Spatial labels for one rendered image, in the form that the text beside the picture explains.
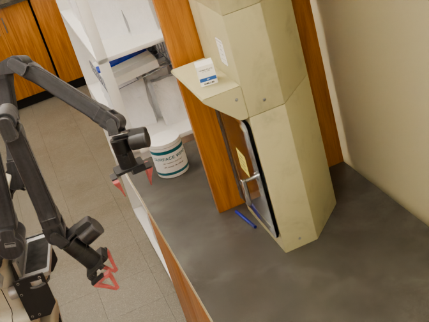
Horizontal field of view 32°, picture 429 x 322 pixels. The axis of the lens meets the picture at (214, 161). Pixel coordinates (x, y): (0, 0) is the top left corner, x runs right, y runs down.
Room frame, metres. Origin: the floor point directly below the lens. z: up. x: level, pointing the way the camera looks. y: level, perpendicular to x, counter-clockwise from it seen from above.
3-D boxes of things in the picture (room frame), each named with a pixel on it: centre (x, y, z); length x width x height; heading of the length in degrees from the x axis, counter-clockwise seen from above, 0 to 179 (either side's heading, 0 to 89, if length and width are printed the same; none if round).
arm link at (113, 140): (2.30, 0.28, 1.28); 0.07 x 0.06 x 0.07; 76
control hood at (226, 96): (2.06, -0.04, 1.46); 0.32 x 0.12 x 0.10; 12
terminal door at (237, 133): (2.07, -0.09, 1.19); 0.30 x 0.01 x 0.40; 11
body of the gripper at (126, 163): (2.30, 0.28, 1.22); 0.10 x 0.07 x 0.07; 102
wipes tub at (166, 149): (2.68, 0.17, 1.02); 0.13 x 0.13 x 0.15
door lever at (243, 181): (1.96, -0.08, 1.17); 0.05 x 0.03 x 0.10; 101
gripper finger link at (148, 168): (2.30, 0.25, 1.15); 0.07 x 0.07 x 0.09; 12
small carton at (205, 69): (2.01, -0.05, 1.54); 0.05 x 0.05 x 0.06; 0
